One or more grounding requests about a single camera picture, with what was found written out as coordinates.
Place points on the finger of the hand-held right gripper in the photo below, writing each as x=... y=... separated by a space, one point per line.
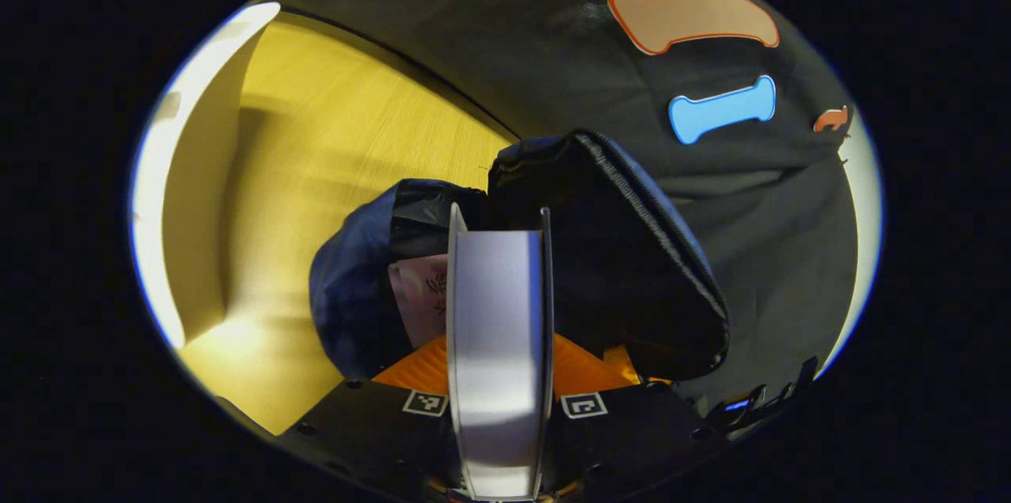
x=644 y=370

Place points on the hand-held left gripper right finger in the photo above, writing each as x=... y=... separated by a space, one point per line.
x=624 y=432

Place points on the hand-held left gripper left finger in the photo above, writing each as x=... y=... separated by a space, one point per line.
x=379 y=432

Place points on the blue schoolbag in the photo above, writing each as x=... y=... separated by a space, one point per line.
x=632 y=274

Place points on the dark cover book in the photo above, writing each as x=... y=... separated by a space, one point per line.
x=497 y=345

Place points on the white plastic bookshelf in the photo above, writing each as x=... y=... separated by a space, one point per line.
x=197 y=211

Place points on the black backdrop cloth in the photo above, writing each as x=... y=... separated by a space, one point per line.
x=553 y=53

